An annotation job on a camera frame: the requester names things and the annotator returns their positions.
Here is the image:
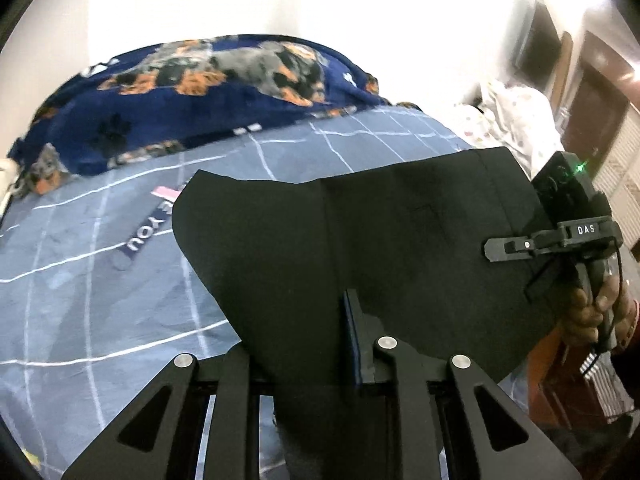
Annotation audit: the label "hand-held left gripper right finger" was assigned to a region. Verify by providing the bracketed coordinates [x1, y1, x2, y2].
[341, 289, 583, 480]

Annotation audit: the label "blue grid bed sheet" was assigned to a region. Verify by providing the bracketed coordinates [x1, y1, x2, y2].
[0, 105, 476, 480]

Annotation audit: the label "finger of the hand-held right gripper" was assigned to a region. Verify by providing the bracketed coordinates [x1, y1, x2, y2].
[523, 257, 567, 301]
[482, 233, 539, 264]

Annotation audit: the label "white dotted bedding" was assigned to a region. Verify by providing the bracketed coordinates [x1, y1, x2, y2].
[452, 80, 566, 181]

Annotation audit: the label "brown wooden wardrobe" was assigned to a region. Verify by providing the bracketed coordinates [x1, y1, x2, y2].
[550, 30, 640, 171]

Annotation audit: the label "black pants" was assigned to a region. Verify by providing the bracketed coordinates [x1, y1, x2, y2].
[171, 146, 566, 480]

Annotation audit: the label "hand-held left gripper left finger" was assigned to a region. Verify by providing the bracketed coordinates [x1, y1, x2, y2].
[62, 345, 275, 480]

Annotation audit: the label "person's right hand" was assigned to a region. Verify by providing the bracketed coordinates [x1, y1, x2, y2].
[557, 272, 638, 350]

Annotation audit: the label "white slatted panel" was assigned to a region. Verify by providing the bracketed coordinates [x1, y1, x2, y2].
[592, 110, 640, 263]

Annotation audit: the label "brown wooden board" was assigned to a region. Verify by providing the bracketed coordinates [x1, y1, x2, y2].
[525, 330, 616, 431]

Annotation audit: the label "navy dog print blanket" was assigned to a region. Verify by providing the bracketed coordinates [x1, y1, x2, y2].
[7, 35, 396, 196]

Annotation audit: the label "person's right forearm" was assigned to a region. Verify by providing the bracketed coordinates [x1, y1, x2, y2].
[612, 297, 640, 411]

